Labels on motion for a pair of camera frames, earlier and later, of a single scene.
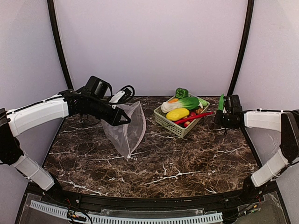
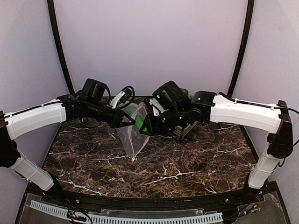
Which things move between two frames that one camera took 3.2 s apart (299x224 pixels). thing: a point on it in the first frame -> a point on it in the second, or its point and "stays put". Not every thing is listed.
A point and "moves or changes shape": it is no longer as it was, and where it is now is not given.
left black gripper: (113, 114) stays put
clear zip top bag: (127, 137) moves or changes shape
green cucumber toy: (221, 102) moves or changes shape
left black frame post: (51, 6) stays put
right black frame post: (250, 15) stays put
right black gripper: (219, 117) -> (152, 122)
